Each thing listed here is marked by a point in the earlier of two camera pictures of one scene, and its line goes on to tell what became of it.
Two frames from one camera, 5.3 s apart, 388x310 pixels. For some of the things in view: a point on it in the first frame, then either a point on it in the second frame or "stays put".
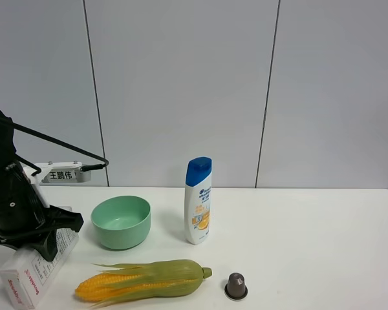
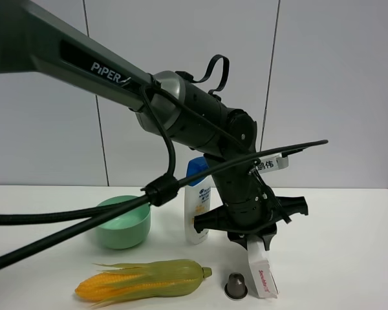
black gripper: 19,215 → 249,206
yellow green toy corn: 141,282 stays put
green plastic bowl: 124,221 stays put
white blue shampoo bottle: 198,193 stays put
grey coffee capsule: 235,288 stays put
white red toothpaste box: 30,273 → 264,279
